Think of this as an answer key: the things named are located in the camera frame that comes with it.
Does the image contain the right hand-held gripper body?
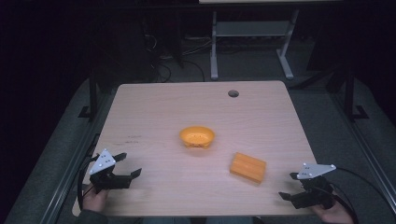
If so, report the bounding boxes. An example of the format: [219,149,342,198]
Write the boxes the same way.
[290,161,337,210]

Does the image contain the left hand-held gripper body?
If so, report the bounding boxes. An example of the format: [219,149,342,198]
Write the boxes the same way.
[89,148,132,194]

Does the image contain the orange ridged block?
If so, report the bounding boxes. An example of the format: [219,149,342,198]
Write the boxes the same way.
[229,151,268,184]

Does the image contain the orange plastic bowl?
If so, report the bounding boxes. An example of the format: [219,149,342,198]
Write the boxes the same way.
[178,125,217,150]

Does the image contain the person's right hand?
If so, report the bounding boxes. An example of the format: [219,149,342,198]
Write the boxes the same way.
[312,194,355,224]

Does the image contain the person's left hand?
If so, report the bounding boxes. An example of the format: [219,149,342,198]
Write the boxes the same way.
[81,183,110,214]

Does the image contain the black metal stand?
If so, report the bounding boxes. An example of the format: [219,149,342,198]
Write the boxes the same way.
[78,66,101,123]
[340,66,371,123]

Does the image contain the grey metal stand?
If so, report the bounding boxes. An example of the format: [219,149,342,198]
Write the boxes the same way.
[209,8,295,81]

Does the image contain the grey metal floor rail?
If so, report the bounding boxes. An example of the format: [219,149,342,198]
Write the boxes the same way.
[38,92,106,224]
[330,92,396,208]

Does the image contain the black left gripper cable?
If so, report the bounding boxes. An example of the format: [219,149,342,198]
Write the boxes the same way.
[77,133,101,211]

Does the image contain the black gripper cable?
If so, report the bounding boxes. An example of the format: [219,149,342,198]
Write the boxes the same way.
[328,167,390,224]
[77,133,101,211]

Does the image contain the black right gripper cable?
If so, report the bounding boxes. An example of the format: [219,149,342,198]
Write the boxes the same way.
[328,167,390,224]

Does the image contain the black floor cables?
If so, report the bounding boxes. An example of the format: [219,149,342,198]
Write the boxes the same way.
[143,32,207,84]

